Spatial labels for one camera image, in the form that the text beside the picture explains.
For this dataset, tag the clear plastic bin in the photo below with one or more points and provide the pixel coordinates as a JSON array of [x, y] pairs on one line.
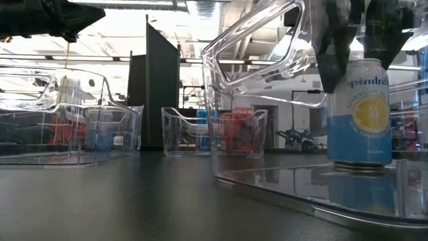
[[20, 100], [284, 187], [177, 134]]

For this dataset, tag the ceiling strip light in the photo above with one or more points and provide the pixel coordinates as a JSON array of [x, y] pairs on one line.
[[234, 62]]

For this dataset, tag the blue silver Red Bull can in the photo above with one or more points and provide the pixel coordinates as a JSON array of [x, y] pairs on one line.
[[202, 130]]

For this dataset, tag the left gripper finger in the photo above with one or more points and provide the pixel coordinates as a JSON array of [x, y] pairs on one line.
[[73, 16]]

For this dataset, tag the black partition panel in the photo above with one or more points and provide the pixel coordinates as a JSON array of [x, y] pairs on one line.
[[160, 83]]

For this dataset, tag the red blurry equipment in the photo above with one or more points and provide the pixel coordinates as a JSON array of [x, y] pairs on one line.
[[67, 132]]

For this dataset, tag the metal shelf rack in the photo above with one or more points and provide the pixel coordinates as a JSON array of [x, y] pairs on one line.
[[411, 134]]

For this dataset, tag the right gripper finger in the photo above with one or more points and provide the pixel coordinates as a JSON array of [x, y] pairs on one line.
[[384, 26], [331, 40]]

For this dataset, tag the blue white Spindrift can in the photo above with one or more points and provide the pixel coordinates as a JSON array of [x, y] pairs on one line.
[[359, 134], [99, 139]]

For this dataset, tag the red Coca-Cola can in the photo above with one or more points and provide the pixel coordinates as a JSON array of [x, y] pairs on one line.
[[226, 130], [244, 130]]

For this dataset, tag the ribbed ceiling vent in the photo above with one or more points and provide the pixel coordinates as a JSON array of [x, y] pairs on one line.
[[205, 8]]

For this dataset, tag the black wheeled machine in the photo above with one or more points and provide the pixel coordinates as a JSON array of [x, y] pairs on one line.
[[297, 139]]

